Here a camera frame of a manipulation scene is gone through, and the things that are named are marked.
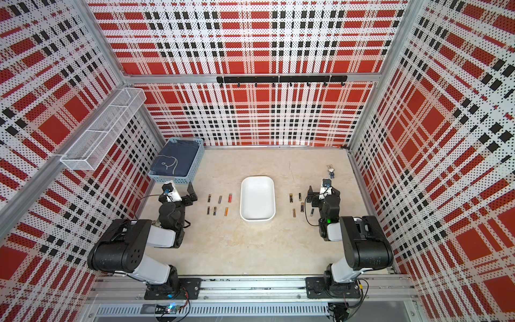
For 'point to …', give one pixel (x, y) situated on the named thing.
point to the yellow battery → (226, 211)
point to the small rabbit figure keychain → (330, 167)
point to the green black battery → (300, 196)
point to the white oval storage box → (257, 198)
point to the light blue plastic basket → (193, 168)
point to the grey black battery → (209, 198)
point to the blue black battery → (214, 211)
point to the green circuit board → (167, 308)
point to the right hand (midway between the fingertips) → (323, 185)
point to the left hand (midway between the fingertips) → (185, 184)
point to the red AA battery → (230, 198)
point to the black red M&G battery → (208, 210)
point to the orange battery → (312, 210)
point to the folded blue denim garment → (176, 158)
